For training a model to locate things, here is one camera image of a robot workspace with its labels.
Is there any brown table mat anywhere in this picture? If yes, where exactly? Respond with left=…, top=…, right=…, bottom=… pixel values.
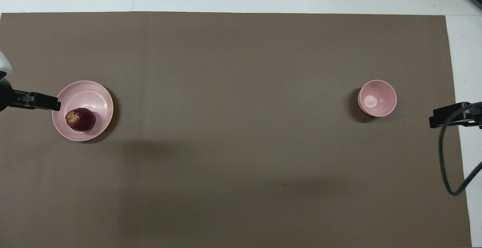
left=0, top=12, right=472, bottom=248

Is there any pink bowl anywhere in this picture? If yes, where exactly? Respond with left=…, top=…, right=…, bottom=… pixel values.
left=358, top=80, right=397, bottom=117

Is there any red apple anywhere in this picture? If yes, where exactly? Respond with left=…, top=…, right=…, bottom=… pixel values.
left=65, top=108, right=96, bottom=132

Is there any pink plate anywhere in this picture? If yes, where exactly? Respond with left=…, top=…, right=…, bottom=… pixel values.
left=52, top=81, right=114, bottom=142

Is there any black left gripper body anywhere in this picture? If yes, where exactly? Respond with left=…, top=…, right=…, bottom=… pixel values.
left=0, top=79, right=34, bottom=112

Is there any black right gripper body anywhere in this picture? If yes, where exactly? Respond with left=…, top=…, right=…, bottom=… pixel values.
left=464, top=102, right=482, bottom=129

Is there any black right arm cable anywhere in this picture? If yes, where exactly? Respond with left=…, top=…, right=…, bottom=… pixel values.
left=439, top=103, right=482, bottom=196

